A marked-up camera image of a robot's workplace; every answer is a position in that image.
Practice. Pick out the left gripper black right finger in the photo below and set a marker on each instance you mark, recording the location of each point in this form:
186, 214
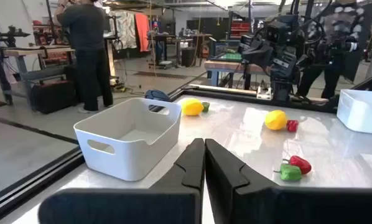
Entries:
229, 186

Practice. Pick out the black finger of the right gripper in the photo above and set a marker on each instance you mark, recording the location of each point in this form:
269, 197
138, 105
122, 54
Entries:
251, 51
265, 56

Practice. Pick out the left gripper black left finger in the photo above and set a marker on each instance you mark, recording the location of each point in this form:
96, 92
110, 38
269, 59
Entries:
186, 177

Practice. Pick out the yellow toy lemon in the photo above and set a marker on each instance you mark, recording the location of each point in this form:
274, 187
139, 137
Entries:
192, 107
276, 119

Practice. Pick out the green toy pepper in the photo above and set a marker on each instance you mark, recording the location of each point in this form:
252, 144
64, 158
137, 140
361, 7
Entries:
206, 106
290, 172

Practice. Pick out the red toy pepper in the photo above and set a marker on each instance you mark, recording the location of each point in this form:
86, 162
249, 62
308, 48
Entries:
301, 164
292, 125

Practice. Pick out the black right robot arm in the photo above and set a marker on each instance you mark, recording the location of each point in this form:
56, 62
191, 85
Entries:
281, 90

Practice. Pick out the green cutting mat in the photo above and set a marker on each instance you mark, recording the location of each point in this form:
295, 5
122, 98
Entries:
232, 57

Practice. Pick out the red storage shelf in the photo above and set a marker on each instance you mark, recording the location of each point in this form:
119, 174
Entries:
239, 29

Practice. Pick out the blue-legged workbench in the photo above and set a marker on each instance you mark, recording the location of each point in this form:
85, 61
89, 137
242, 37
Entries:
223, 66

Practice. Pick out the silver mounting plate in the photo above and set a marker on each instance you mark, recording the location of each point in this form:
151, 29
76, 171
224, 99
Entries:
263, 93

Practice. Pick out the person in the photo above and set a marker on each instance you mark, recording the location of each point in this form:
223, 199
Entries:
86, 37
333, 74

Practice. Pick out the white plastic basket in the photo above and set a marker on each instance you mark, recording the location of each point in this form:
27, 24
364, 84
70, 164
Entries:
136, 161
360, 115

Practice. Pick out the black trash bin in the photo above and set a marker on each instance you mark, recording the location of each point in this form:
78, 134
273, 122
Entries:
188, 57

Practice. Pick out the blue-black table clamp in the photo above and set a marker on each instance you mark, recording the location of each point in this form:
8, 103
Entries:
156, 95

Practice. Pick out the dark work table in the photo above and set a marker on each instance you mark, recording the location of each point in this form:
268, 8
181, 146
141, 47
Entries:
161, 36

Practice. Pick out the orange hanging cloth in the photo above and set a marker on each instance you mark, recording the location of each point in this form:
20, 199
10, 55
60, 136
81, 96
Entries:
142, 31

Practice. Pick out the patterned hanging cloth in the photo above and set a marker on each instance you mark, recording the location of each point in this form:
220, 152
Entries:
125, 29

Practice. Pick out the black equipment case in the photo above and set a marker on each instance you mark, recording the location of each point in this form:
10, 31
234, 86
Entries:
52, 96

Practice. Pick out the wooden-top workbench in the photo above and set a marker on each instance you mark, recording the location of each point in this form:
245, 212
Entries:
33, 51

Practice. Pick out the black clamp fixture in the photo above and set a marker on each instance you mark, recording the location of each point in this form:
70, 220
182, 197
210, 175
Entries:
10, 34

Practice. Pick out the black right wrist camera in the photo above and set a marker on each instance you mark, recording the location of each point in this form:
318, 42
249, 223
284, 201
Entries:
280, 31

